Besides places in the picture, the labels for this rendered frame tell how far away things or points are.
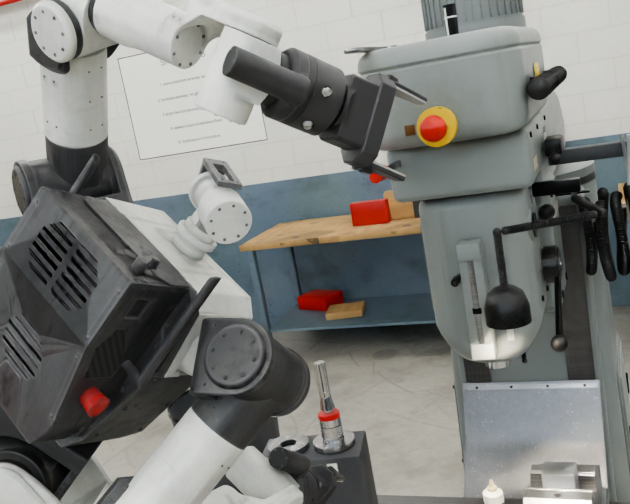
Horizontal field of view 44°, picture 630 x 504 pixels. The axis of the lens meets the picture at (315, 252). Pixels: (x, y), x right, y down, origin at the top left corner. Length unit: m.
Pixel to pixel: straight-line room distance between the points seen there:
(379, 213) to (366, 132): 4.37
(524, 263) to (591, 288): 0.49
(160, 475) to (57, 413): 0.15
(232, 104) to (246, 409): 0.38
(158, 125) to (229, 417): 5.69
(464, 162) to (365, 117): 0.37
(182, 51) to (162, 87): 5.59
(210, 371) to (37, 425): 0.25
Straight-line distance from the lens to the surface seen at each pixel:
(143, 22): 0.99
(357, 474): 1.66
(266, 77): 0.88
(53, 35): 1.07
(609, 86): 5.62
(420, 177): 1.34
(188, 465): 1.02
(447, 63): 1.22
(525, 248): 1.40
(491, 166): 1.32
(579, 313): 1.88
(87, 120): 1.16
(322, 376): 1.63
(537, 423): 1.95
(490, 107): 1.21
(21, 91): 7.39
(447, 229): 1.39
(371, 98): 0.99
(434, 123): 1.18
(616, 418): 2.01
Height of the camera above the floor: 1.85
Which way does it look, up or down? 12 degrees down
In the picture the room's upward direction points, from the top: 10 degrees counter-clockwise
